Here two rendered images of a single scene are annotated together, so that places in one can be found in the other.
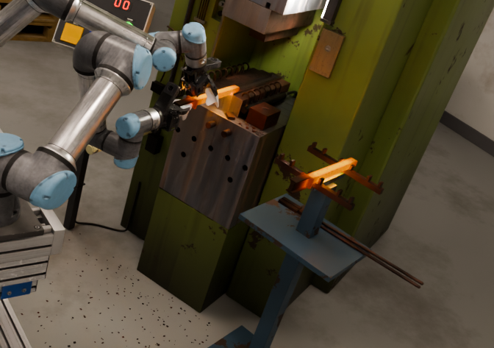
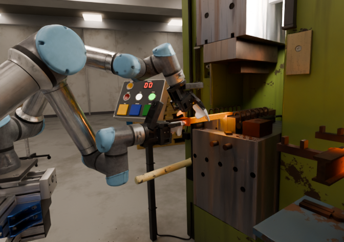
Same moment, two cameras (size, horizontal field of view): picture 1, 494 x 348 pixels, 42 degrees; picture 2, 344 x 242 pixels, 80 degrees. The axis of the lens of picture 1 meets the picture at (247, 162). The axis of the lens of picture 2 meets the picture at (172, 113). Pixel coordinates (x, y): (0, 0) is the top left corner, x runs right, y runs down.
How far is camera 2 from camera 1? 1.59 m
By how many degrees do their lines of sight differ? 33
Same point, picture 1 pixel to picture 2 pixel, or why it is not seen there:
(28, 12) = not seen: hidden behind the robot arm
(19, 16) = not seen: hidden behind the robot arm
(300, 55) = (276, 89)
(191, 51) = (164, 66)
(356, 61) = (334, 45)
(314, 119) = (308, 117)
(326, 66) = (302, 64)
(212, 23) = (206, 81)
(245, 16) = (219, 53)
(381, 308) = not seen: outside the picture
